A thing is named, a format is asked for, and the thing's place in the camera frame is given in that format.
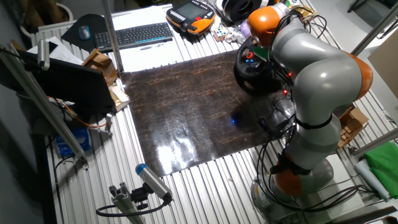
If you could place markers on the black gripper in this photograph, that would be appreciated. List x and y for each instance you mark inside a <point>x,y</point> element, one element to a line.
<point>271,67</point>

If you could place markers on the black gaming steering wheel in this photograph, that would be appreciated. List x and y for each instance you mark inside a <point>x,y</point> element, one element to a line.
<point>248,81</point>

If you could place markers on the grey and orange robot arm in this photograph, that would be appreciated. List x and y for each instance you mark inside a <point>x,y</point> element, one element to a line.
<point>323,77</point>

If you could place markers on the purple plastic bag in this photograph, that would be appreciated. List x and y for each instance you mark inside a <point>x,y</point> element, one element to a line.
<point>244,28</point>

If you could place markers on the crumpled clear plastic bag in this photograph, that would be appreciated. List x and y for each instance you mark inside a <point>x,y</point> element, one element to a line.
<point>233,38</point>

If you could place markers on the rubiks cube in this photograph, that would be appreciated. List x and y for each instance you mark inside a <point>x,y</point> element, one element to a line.
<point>220,33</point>

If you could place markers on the golden shiny object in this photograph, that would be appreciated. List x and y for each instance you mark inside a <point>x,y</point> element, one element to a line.
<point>306,12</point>

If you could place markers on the yellow green button box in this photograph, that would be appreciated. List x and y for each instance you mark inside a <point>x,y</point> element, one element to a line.
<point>288,3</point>

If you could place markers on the orange and black teach pendant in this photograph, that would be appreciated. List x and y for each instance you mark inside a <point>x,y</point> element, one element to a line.
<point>189,12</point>

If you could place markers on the tan cardboard box with flaps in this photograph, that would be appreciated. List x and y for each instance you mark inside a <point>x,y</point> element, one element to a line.
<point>353,126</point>

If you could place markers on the brown cardboard sheet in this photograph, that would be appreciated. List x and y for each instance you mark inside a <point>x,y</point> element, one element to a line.
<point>385,65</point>

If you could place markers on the large white sheet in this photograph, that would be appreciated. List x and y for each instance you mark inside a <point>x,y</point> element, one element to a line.
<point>146,59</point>

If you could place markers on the black computer keyboard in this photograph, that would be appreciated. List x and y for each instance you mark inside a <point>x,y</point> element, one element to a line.
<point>133,35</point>

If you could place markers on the green cloth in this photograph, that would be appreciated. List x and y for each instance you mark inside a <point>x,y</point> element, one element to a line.
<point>384,168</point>

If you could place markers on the white paper roll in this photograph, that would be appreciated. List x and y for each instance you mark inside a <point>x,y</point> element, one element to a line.
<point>371,180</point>

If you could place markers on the brown cardboard box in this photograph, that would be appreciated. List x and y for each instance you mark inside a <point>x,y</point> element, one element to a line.
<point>101,63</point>

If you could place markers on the black mouse pad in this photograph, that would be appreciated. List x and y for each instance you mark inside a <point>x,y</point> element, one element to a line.
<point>93,23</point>

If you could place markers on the grey computer mouse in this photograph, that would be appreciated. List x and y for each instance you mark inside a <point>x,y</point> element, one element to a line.
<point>84,32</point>

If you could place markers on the short aluminium profile stub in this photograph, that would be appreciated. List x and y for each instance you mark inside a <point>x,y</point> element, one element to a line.
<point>124,202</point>

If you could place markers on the black laptop screen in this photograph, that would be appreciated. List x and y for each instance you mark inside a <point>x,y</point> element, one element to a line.
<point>71,84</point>

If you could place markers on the white paper stack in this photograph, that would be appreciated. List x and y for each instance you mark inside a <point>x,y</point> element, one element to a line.
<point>65,53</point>

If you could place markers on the white round bucket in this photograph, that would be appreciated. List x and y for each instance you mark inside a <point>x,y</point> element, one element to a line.
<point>66,12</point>

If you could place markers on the blue carton box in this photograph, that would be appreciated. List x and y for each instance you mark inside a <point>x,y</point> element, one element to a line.
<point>73,141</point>

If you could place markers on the aluminium frame post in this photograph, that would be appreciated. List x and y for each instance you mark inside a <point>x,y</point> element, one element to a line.
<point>373,32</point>
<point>112,37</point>
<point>376,142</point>

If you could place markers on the silver camera with blue cap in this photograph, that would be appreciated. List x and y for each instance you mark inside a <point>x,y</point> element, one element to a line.
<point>152,180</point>

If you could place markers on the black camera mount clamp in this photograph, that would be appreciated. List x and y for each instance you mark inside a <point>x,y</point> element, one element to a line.
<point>140,196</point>

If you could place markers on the plain silver camera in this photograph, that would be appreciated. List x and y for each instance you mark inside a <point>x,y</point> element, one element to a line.
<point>43,54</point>

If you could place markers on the slanted aluminium frame bar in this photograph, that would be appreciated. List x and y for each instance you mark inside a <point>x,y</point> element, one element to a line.
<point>40,99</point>

